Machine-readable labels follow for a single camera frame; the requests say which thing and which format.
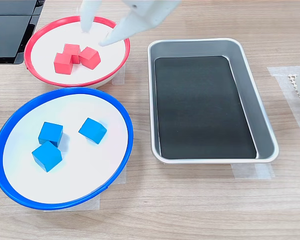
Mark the blue-rimmed white plate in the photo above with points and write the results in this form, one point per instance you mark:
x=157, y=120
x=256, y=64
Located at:
x=90, y=165

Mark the pale perforated plate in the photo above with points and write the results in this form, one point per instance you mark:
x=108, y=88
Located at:
x=292, y=80

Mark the black tray mat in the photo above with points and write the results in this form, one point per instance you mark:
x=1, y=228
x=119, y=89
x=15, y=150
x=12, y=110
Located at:
x=202, y=107

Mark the red wooden cube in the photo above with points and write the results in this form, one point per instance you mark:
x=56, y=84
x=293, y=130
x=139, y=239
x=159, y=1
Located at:
x=62, y=63
x=90, y=58
x=71, y=50

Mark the blue wooden cube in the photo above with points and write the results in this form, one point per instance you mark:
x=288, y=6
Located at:
x=92, y=131
x=46, y=156
x=50, y=132

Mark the black flat panel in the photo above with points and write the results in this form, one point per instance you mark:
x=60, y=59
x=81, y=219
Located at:
x=12, y=6
x=5, y=37

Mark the clear tape strip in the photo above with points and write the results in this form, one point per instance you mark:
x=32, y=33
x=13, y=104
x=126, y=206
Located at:
x=90, y=203
x=120, y=76
x=252, y=171
x=120, y=176

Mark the steel tray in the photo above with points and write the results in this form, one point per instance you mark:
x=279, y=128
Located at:
x=246, y=75

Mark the red-rimmed white plate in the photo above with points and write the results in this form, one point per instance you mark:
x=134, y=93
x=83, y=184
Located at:
x=41, y=50

